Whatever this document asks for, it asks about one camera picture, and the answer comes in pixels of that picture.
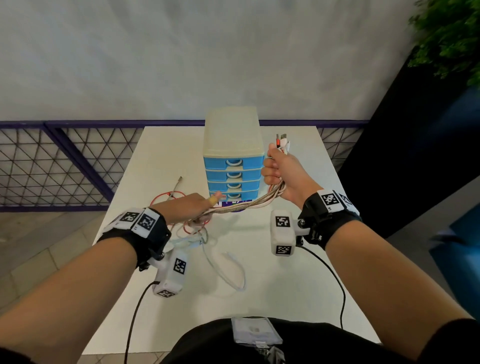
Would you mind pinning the purple metal mesh fence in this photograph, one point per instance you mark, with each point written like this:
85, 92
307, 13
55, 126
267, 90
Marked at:
112, 123

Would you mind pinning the purple round sticker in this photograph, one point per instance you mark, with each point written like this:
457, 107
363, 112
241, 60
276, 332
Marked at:
232, 204

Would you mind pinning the person's left hand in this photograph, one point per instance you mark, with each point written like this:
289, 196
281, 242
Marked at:
183, 208

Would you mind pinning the blue and white drawer cabinet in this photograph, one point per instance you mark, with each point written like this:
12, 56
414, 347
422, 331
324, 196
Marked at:
232, 131

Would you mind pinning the person's right forearm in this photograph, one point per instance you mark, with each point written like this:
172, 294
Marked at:
390, 288

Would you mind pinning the green plant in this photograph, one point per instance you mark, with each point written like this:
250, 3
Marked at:
450, 37

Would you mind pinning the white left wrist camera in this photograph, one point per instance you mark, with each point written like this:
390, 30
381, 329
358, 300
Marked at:
172, 277

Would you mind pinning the person's left forearm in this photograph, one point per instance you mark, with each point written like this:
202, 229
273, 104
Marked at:
67, 300

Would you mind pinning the blue seat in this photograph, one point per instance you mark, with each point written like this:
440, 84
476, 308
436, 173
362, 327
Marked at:
461, 262

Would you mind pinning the person's right hand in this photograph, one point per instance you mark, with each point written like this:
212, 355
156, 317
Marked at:
288, 176

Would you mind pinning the tan finger bandage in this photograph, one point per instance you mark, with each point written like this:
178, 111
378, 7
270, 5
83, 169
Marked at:
213, 200

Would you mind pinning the black partition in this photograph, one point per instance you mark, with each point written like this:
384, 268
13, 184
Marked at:
405, 161

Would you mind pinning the person's black shirt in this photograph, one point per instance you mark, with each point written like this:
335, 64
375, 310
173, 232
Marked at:
202, 345

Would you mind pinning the clear badge holder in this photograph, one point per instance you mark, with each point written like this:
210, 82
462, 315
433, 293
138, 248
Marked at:
255, 330

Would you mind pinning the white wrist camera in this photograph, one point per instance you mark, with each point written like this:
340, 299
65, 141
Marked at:
283, 236
172, 277

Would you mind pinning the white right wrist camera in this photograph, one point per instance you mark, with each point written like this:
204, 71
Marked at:
283, 236

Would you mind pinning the white table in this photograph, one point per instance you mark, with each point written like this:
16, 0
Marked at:
281, 300

